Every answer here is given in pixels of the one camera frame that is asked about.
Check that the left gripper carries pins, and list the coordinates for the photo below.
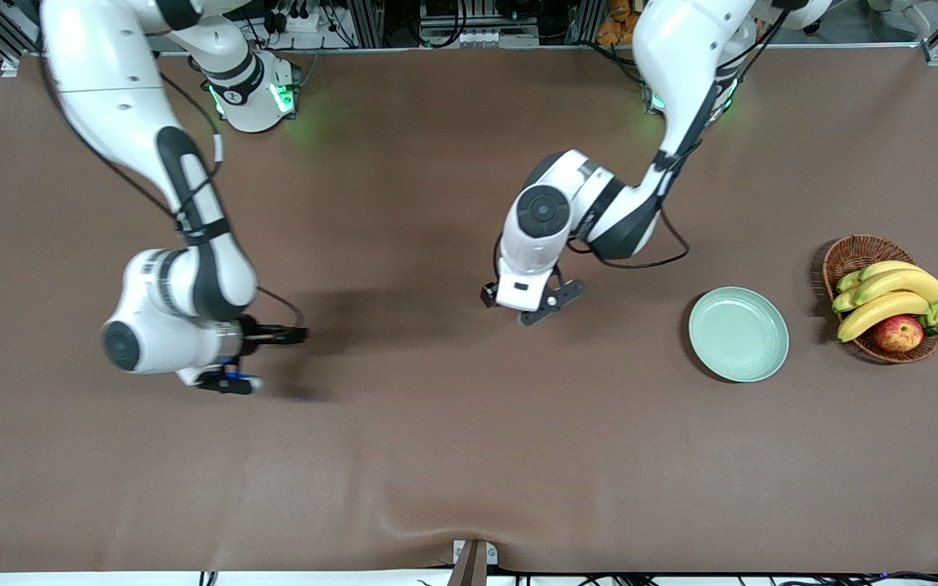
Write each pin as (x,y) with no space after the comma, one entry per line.
(488,295)

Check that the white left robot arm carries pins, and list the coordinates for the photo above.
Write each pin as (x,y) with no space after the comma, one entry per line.
(681,49)

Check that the white socket strip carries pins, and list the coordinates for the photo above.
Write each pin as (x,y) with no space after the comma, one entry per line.
(481,38)

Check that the aluminium frame post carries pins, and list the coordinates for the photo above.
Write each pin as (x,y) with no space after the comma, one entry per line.
(367,20)

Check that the brown table cloth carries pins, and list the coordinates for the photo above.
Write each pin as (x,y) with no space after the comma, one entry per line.
(436,448)

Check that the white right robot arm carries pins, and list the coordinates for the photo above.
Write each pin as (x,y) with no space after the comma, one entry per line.
(103,98)

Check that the greenish yellow banana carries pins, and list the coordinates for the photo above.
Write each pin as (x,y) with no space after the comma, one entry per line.
(843,301)
(848,282)

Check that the brown wicker basket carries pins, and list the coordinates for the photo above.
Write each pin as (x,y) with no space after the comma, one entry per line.
(852,252)

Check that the red apple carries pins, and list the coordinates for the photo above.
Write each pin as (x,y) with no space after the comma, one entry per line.
(896,335)

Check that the white power strip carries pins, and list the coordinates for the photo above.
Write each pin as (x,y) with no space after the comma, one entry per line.
(306,24)

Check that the metal bracket with brown post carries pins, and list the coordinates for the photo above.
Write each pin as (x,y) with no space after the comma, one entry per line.
(469,566)

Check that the orange plush toys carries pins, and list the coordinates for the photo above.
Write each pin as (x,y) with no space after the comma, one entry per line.
(624,28)

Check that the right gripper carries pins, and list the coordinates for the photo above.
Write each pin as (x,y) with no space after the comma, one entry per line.
(254,334)

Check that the pale green plate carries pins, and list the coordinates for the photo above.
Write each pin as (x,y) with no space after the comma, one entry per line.
(729,325)

